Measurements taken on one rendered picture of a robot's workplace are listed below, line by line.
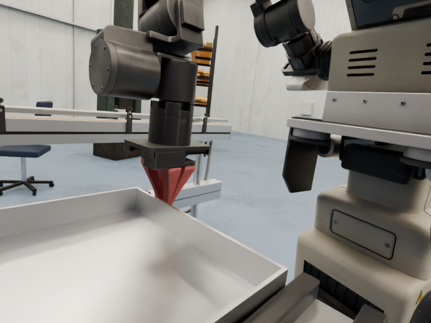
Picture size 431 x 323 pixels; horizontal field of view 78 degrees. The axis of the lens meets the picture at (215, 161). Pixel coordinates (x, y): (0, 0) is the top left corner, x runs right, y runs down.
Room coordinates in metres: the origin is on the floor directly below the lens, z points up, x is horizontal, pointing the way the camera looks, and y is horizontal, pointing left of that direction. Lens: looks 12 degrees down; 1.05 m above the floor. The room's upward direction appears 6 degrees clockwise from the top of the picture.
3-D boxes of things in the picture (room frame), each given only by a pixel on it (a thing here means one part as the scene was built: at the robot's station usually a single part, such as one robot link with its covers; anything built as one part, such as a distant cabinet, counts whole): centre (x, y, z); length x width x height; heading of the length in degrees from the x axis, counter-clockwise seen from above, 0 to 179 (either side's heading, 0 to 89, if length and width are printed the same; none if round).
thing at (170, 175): (0.37, 0.06, 0.94); 0.07 x 0.07 x 0.09; 48
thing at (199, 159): (1.64, 0.10, 0.46); 0.09 x 0.09 x 0.77; 48
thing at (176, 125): (0.36, 0.07, 1.01); 0.10 x 0.07 x 0.07; 138
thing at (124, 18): (4.63, 1.71, 1.29); 0.84 x 0.71 x 2.59; 138
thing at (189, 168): (0.35, 0.07, 0.94); 0.07 x 0.07 x 0.09; 48
